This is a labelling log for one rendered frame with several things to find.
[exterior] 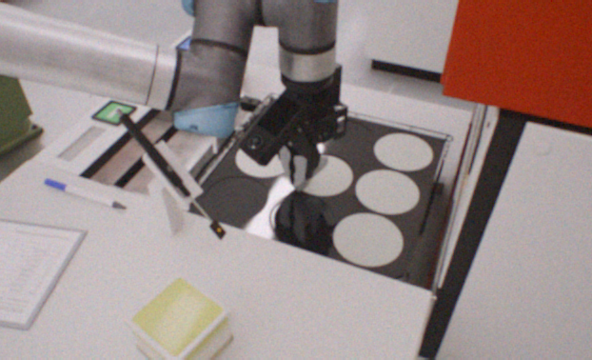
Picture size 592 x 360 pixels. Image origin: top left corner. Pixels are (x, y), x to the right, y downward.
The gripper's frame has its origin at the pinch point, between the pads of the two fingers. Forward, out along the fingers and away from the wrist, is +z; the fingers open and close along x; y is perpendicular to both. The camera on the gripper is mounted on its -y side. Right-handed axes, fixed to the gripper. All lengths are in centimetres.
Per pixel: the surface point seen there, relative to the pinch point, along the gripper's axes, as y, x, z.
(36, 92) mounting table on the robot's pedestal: -18, 71, 9
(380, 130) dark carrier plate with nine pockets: 22.4, 1.6, 1.2
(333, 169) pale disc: 8.5, -0.2, 1.2
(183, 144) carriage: -5.7, 24.5, 3.2
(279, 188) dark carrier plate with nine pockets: -1.3, 2.3, 1.3
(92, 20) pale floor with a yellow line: 69, 277, 91
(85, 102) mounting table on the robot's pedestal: -11, 59, 9
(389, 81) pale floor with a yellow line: 157, 99, 91
